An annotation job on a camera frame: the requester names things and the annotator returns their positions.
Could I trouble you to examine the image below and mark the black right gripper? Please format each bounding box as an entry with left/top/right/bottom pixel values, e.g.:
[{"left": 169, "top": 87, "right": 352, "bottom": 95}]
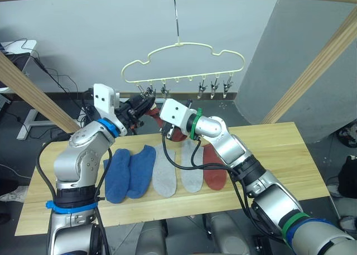
[{"left": 161, "top": 121, "right": 179, "bottom": 141}]

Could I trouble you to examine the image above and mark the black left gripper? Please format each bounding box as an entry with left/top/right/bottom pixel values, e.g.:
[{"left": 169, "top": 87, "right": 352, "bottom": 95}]
[{"left": 114, "top": 95, "right": 156, "bottom": 133}]

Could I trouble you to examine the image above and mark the red sock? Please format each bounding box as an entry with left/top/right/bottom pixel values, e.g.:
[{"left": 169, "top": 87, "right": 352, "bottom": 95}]
[
  {"left": 144, "top": 106, "right": 189, "bottom": 143},
  {"left": 202, "top": 143, "right": 228, "bottom": 191}
]

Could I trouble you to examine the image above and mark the cream plastic clip hanger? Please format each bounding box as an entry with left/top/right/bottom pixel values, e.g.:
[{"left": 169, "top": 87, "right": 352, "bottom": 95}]
[{"left": 121, "top": 0, "right": 245, "bottom": 85}]

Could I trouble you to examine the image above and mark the grey sock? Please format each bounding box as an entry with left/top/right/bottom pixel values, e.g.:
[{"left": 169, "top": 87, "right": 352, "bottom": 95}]
[
  {"left": 180, "top": 140, "right": 204, "bottom": 194},
  {"left": 152, "top": 143, "right": 178, "bottom": 198}
]

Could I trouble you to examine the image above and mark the blue sock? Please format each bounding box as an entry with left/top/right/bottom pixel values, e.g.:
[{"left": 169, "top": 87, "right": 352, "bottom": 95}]
[
  {"left": 127, "top": 145, "right": 157, "bottom": 199},
  {"left": 103, "top": 148, "right": 132, "bottom": 204}
]

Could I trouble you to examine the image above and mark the dark grey rounded shape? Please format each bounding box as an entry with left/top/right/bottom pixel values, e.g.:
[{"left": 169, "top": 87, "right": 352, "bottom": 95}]
[{"left": 141, "top": 219, "right": 168, "bottom": 255}]

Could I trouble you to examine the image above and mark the white desk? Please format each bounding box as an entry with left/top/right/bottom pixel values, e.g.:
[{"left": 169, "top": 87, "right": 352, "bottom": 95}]
[{"left": 0, "top": 39, "right": 54, "bottom": 140}]

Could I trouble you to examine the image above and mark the black bag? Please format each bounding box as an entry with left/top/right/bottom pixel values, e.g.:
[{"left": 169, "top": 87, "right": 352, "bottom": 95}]
[{"left": 339, "top": 155, "right": 357, "bottom": 199}]

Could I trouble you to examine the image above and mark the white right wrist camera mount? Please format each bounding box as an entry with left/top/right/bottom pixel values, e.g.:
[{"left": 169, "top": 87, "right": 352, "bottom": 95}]
[{"left": 159, "top": 98, "right": 196, "bottom": 133}]

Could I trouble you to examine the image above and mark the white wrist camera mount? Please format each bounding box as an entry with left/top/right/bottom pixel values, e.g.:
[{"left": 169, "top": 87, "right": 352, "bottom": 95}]
[
  {"left": 159, "top": 98, "right": 196, "bottom": 133},
  {"left": 93, "top": 83, "right": 128, "bottom": 136}
]

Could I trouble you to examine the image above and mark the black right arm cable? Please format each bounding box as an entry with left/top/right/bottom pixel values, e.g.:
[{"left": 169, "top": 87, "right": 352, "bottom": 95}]
[{"left": 161, "top": 132, "right": 282, "bottom": 239}]

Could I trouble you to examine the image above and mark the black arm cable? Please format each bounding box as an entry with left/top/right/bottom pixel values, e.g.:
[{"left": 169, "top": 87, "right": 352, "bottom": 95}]
[
  {"left": 36, "top": 142, "right": 112, "bottom": 255},
  {"left": 161, "top": 132, "right": 282, "bottom": 239}
]

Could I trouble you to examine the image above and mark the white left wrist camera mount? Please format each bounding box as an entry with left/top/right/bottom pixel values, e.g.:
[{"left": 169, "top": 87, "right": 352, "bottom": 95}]
[{"left": 93, "top": 83, "right": 128, "bottom": 136}]

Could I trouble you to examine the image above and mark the black floor cable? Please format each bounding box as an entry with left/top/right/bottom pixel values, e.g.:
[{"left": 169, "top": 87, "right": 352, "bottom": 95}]
[{"left": 11, "top": 39, "right": 95, "bottom": 127}]

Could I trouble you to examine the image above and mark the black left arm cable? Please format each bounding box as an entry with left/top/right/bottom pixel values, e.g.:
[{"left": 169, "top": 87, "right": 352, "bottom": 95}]
[{"left": 36, "top": 142, "right": 112, "bottom": 255}]

